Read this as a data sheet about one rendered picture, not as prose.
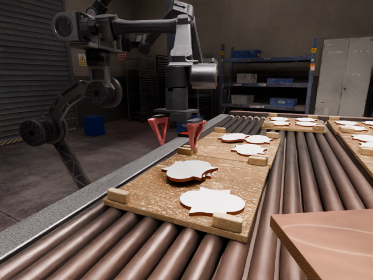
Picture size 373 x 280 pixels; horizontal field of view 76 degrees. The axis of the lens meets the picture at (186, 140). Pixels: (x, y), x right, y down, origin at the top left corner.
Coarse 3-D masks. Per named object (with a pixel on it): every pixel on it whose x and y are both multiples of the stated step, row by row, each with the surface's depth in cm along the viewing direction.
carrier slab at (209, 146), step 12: (216, 132) 130; (204, 144) 106; (216, 144) 106; (228, 144) 106; (240, 144) 106; (264, 144) 106; (276, 144) 106; (204, 156) 92; (216, 156) 91; (228, 156) 91; (240, 156) 91
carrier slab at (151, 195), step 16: (176, 160) 86; (192, 160) 86; (208, 160) 86; (224, 160) 86; (144, 176) 72; (160, 176) 72; (224, 176) 72; (240, 176) 72; (256, 176) 72; (144, 192) 62; (160, 192) 62; (176, 192) 62; (240, 192) 62; (256, 192) 62; (128, 208) 56; (144, 208) 55; (160, 208) 55; (176, 208) 55; (256, 208) 56; (192, 224) 50; (208, 224) 49; (240, 240) 46
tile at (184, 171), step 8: (168, 168) 70; (176, 168) 70; (184, 168) 70; (192, 168) 70; (200, 168) 70; (208, 168) 70; (168, 176) 65; (176, 176) 65; (184, 176) 65; (192, 176) 65; (200, 176) 65
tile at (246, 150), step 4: (244, 144) 103; (248, 144) 103; (252, 144) 103; (236, 148) 97; (240, 148) 97; (244, 148) 97; (248, 148) 97; (252, 148) 97; (256, 148) 97; (260, 148) 97; (264, 148) 97; (236, 152) 94; (240, 152) 92; (244, 152) 92; (248, 152) 92; (252, 152) 92; (256, 152) 92; (260, 152) 92; (244, 156) 90; (248, 156) 90
